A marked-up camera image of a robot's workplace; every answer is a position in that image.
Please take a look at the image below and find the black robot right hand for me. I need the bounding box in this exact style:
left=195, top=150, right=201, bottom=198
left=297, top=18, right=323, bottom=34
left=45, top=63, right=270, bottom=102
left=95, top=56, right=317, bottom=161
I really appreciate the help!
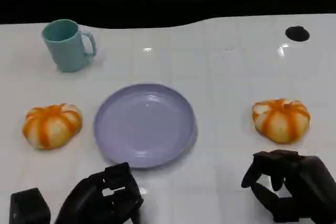
left=240, top=150, right=336, bottom=224

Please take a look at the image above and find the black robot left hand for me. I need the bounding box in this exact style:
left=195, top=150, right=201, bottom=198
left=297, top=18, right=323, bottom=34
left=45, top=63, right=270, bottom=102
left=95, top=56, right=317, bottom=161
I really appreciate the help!
left=54, top=162, right=144, bottom=224

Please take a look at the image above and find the orange white toy bread roll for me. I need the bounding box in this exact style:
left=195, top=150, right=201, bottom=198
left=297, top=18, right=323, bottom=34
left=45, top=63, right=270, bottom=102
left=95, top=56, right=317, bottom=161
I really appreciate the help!
left=22, top=103, right=83, bottom=150
left=251, top=98, right=311, bottom=145

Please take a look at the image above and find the lilac plate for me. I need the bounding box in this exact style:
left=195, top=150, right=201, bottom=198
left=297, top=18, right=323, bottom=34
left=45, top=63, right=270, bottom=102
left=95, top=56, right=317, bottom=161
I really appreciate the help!
left=93, top=83, right=198, bottom=169

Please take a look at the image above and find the pale green mug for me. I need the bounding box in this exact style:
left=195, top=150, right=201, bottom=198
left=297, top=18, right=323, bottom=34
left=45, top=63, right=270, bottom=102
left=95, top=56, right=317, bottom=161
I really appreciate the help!
left=41, top=19, right=97, bottom=73

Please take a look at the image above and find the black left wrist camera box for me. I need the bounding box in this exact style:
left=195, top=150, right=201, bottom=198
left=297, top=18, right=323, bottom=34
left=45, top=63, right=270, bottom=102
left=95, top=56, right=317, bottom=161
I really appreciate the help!
left=9, top=187, right=51, bottom=224

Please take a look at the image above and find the black table cable hole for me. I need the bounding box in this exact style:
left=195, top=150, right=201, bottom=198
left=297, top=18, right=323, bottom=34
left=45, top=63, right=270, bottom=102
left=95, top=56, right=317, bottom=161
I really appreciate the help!
left=285, top=26, right=310, bottom=42

